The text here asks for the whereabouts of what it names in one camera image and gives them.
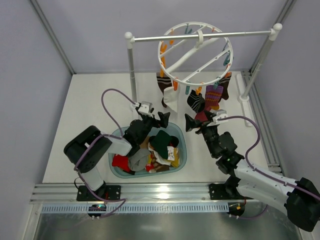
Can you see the black white striped sock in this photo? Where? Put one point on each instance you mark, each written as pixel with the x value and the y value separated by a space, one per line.
pixel 196 101

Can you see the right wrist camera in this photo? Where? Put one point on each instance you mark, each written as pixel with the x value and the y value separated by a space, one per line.
pixel 218 116

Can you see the pile of socks in basket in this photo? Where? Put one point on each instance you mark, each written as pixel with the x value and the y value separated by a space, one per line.
pixel 157 154

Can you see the white drying rack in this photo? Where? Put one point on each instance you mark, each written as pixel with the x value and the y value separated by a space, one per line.
pixel 130 40

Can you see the aluminium rail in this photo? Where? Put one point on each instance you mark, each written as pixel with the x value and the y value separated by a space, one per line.
pixel 133 192

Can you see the brown striped sock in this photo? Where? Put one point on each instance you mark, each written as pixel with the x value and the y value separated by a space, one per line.
pixel 163 83

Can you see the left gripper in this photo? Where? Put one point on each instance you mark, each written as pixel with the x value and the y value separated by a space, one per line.
pixel 154 120

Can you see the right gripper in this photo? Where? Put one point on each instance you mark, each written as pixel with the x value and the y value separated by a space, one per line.
pixel 200 124

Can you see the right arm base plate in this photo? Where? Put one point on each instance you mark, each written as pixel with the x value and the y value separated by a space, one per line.
pixel 222 191

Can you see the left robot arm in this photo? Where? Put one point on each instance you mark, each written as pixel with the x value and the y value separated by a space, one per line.
pixel 87 149

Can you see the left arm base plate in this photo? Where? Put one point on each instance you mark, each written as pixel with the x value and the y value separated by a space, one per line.
pixel 112 192

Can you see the purple red striped sock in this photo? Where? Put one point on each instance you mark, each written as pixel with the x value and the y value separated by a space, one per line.
pixel 212 99

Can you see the round white clip hanger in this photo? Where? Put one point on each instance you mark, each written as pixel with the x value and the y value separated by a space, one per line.
pixel 178 35

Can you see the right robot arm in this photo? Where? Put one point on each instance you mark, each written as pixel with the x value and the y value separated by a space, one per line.
pixel 299 200

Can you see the teal plastic basket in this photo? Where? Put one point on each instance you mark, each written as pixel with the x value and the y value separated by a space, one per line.
pixel 173 130

